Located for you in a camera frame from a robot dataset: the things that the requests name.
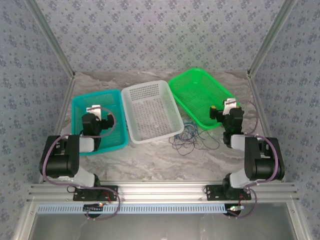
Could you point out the aluminium lower frame beam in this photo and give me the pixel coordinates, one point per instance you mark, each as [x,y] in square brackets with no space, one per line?
[297,220]
[25,222]

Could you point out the aluminium table side rail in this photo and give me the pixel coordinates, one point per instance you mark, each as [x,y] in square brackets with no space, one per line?
[257,100]
[64,105]

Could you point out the green plastic basket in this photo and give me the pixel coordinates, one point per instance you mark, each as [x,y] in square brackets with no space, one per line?
[197,92]

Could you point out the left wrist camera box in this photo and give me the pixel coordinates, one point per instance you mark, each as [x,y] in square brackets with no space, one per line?
[94,110]

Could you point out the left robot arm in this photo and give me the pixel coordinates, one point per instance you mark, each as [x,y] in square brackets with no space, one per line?
[62,160]

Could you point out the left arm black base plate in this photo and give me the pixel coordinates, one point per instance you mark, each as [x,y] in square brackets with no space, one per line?
[112,191]

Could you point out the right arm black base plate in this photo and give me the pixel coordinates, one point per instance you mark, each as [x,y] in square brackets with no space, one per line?
[212,192]

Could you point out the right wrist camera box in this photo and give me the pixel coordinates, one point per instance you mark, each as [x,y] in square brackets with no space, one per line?
[228,106]

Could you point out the aluminium frame post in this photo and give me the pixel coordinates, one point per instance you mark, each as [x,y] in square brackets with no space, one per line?
[271,37]
[52,37]

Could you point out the white plastic basket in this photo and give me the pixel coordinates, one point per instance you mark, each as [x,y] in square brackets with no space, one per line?
[152,110]

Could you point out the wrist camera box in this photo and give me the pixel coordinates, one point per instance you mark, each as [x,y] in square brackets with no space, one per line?
[228,106]
[94,110]

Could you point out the aluminium mounting rail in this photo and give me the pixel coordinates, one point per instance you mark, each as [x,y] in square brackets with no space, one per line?
[160,191]

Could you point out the teal plastic basket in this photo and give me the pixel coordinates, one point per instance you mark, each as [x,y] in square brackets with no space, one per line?
[117,100]

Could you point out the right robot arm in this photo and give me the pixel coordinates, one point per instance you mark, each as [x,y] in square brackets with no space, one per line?
[265,162]

